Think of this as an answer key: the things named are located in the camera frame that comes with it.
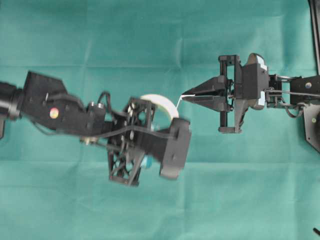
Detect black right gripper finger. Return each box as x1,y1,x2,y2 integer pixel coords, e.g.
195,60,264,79
182,95,228,112
184,75,227,96

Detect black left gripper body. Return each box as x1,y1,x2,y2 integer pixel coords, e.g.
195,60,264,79
107,97,156,187

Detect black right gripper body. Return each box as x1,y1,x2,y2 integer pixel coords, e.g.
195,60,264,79
218,55,249,133

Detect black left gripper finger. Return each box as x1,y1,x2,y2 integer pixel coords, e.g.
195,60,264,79
140,156,152,169

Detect white duct tape roll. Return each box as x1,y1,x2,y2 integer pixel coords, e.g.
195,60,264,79
140,93,195,121

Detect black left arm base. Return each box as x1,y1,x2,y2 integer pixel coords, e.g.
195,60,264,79
0,117,6,140

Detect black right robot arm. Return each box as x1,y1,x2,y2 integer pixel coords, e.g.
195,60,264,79
181,53,320,134

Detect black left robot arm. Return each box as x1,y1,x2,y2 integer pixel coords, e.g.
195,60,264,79
0,71,156,187

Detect green table cloth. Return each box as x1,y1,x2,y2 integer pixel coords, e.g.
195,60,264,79
0,0,320,240

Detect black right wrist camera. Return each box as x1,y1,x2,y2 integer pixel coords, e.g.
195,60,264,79
241,53,270,110

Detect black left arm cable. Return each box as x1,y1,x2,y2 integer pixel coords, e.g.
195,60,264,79
32,91,179,141

